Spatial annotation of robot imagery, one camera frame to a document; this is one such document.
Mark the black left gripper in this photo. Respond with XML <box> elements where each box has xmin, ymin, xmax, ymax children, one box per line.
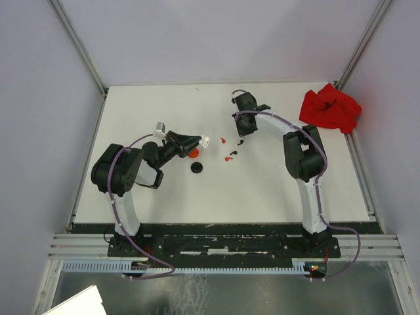
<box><xmin>156</xmin><ymin>130</ymin><xmax>202</xmax><ymax>169</ymax></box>

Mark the white earbud charging case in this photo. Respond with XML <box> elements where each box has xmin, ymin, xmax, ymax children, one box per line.
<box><xmin>199</xmin><ymin>136</ymin><xmax>210</xmax><ymax>148</ymax></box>

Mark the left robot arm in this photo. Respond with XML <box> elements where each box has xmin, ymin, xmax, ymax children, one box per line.
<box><xmin>91</xmin><ymin>131</ymin><xmax>209</xmax><ymax>256</ymax></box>

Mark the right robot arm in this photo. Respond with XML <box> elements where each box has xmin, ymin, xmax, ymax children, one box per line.
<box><xmin>232</xmin><ymin>90</ymin><xmax>331</xmax><ymax>257</ymax></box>

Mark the orange earbud charging case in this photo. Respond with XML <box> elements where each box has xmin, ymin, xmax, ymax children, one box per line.
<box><xmin>189</xmin><ymin>148</ymin><xmax>200</xmax><ymax>158</ymax></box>

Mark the black earbud charging case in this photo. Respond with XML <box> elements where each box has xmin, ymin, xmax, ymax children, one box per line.
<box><xmin>190</xmin><ymin>161</ymin><xmax>203</xmax><ymax>174</ymax></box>

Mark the red cloth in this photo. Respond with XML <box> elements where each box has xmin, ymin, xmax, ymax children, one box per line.
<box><xmin>299</xmin><ymin>83</ymin><xmax>362</xmax><ymax>134</ymax></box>

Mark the white paper sheet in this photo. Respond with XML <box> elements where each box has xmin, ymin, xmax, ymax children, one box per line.
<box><xmin>45</xmin><ymin>285</ymin><xmax>106</xmax><ymax>315</ymax></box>

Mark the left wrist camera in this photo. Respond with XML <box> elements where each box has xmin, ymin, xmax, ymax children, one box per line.
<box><xmin>154</xmin><ymin>122</ymin><xmax>166</xmax><ymax>139</ymax></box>

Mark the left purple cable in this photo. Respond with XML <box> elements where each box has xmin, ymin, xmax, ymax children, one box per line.
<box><xmin>107</xmin><ymin>133</ymin><xmax>177</xmax><ymax>280</ymax></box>

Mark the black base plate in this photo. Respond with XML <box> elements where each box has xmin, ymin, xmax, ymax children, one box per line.
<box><xmin>107</xmin><ymin>224</ymin><xmax>342</xmax><ymax>260</ymax></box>

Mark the left aluminium frame post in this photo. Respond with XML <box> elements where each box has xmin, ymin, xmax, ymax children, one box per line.
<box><xmin>47</xmin><ymin>0</ymin><xmax>108</xmax><ymax>95</ymax></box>

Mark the aluminium frame post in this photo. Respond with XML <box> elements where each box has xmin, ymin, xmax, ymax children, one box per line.
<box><xmin>334</xmin><ymin>0</ymin><xmax>395</xmax><ymax>91</ymax></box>
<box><xmin>47</xmin><ymin>0</ymin><xmax>108</xmax><ymax>95</ymax></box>

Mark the white cable duct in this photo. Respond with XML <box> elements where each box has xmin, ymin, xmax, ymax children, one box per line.
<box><xmin>61</xmin><ymin>259</ymin><xmax>321</xmax><ymax>275</ymax></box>

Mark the aluminium front rail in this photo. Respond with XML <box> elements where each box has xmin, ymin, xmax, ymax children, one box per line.
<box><xmin>48</xmin><ymin>234</ymin><xmax>404</xmax><ymax>261</ymax></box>

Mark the right aluminium frame post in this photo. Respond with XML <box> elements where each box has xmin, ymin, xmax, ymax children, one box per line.
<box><xmin>334</xmin><ymin>0</ymin><xmax>395</xmax><ymax>91</ymax></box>

